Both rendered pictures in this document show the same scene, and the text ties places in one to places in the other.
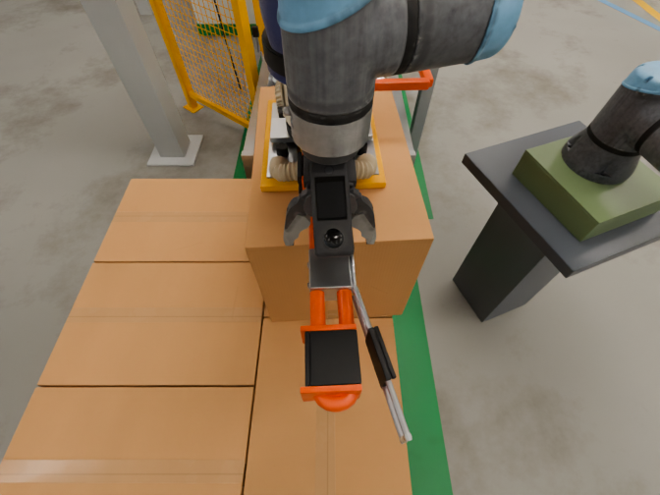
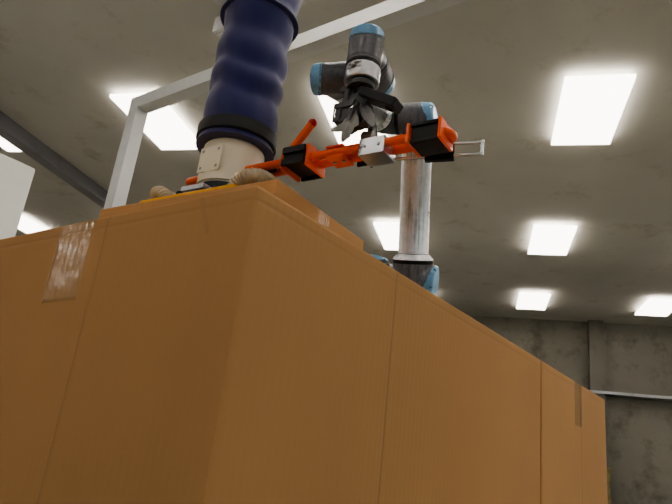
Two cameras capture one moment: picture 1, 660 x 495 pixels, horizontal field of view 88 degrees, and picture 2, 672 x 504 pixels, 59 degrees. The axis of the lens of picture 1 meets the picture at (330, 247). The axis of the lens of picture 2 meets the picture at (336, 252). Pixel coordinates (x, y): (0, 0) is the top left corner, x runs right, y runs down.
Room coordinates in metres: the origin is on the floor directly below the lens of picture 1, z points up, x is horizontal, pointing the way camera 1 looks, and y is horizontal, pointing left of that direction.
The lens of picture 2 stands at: (-0.43, 1.05, 0.39)
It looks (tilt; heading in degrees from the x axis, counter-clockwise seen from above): 19 degrees up; 307
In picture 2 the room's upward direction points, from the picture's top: 7 degrees clockwise
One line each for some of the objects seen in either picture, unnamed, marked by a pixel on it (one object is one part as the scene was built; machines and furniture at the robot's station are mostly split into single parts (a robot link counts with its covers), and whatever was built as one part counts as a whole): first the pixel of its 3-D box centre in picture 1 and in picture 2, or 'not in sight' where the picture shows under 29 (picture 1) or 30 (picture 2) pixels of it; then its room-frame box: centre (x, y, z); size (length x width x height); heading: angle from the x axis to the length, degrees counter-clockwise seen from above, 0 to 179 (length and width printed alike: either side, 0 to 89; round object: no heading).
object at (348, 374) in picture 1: (329, 361); (429, 137); (0.13, 0.00, 1.08); 0.08 x 0.07 x 0.05; 3
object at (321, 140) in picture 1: (327, 119); (361, 77); (0.34, 0.00, 1.30); 0.10 x 0.09 x 0.05; 91
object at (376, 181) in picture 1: (357, 134); not in sight; (0.74, -0.07, 0.97); 0.34 x 0.10 x 0.05; 3
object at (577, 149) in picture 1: (607, 147); not in sight; (0.78, -0.78, 0.89); 0.19 x 0.19 x 0.10
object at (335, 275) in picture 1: (329, 274); (377, 151); (0.27, 0.00, 1.07); 0.07 x 0.07 x 0.04; 3
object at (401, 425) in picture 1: (372, 318); (417, 154); (0.19, -0.06, 1.08); 0.31 x 0.03 x 0.05; 15
